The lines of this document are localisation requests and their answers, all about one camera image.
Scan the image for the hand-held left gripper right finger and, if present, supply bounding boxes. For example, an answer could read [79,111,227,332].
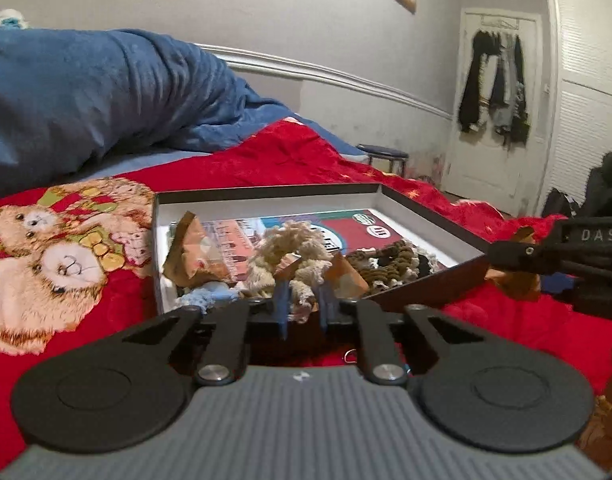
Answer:
[317,280,487,387]

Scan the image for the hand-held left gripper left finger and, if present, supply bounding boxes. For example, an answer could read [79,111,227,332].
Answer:
[120,280,294,387]

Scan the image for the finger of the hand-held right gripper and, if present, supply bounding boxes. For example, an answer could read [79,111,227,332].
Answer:
[486,239,543,275]
[538,274,582,297]

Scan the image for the cream crochet scrunchie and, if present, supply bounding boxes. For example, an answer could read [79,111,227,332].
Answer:
[245,220,335,324]

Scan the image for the brown crochet scrunchie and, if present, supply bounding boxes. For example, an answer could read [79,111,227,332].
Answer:
[346,239,423,289]

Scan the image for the black shallow cardboard box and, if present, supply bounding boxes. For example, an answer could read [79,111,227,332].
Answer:
[150,182,493,358]

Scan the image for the dark bag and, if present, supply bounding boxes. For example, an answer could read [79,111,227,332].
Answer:
[540,149,612,222]

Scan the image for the blue crochet scrunchie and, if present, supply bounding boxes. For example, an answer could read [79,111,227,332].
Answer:
[173,281,237,312]

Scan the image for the printed paper sheet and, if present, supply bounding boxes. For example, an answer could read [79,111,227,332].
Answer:
[205,207,453,287]

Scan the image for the red bear-print blanket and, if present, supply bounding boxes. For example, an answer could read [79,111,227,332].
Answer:
[0,116,612,476]

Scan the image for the round dark stool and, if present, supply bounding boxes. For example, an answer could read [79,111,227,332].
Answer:
[355,143,410,177]

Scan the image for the hanging dark clothes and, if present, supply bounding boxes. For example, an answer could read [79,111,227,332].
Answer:
[457,29,533,147]

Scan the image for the white louvered closet door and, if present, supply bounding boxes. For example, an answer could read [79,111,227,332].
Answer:
[540,0,612,212]

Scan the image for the blue fleece blanket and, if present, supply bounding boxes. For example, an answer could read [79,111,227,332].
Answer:
[0,27,373,202]

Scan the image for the patterned pillow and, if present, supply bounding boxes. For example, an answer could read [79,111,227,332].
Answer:
[0,8,27,31]

